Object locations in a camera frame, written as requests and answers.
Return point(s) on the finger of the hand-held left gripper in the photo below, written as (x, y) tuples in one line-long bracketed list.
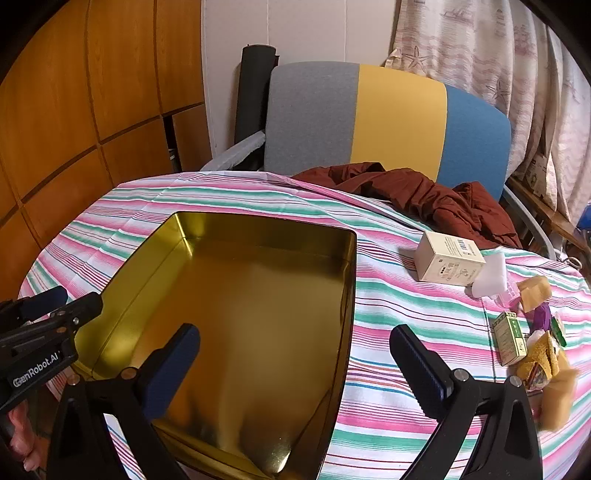
[(81, 308), (46, 299)]

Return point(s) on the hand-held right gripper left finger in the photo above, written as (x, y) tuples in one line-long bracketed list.
[(175, 364)]

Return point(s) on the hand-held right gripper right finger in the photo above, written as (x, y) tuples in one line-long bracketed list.
[(425, 369)]

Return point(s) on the gold tin box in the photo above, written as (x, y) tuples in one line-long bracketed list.
[(258, 300)]

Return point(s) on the cream cardboard box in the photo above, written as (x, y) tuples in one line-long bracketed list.
[(443, 263)]

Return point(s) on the white foam block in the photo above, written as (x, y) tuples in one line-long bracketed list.
[(489, 277)]

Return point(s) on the pink plastic item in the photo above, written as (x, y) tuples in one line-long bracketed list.
[(510, 295)]

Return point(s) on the yellow sponge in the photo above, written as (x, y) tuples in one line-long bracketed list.
[(535, 290), (558, 401)]

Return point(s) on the person's left hand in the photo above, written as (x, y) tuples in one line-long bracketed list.
[(23, 431)]

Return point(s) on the striped tablecloth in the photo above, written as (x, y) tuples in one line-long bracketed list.
[(415, 314)]

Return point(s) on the small green box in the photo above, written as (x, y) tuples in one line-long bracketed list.
[(508, 339)]

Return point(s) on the purple packet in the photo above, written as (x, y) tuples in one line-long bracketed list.
[(542, 318)]

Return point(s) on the brown cloth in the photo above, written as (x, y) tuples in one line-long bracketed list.
[(415, 194)]

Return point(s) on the wooden wardrobe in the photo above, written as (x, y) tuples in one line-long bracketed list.
[(92, 115)]

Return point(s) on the wooden bench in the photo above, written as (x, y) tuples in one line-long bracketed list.
[(549, 212)]

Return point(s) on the beige printed carton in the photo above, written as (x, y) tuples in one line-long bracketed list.
[(540, 177)]

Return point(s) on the grey yellow blue chair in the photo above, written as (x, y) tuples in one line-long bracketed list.
[(397, 115)]

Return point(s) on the black upright roll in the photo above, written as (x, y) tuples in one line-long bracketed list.
[(251, 92)]

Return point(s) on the patterned beige curtain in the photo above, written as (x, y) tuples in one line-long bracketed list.
[(485, 46)]

